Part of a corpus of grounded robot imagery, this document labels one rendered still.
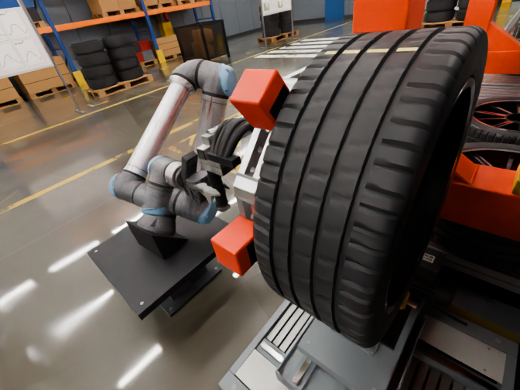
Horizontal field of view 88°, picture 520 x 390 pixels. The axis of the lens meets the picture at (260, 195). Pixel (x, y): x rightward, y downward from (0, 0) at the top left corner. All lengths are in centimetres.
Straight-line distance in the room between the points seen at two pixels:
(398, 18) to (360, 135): 62
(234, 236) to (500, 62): 265
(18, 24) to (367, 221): 627
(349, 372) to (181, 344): 78
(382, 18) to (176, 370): 153
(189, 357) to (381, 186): 126
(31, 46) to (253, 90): 601
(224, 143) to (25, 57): 585
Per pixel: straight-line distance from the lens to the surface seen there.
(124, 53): 779
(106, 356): 167
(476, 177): 115
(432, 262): 115
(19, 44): 637
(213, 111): 121
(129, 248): 162
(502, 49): 293
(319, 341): 114
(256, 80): 50
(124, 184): 111
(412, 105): 40
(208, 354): 145
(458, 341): 142
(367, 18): 101
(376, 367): 113
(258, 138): 56
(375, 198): 37
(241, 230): 56
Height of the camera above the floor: 126
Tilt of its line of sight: 35 degrees down
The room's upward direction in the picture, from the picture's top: 10 degrees counter-clockwise
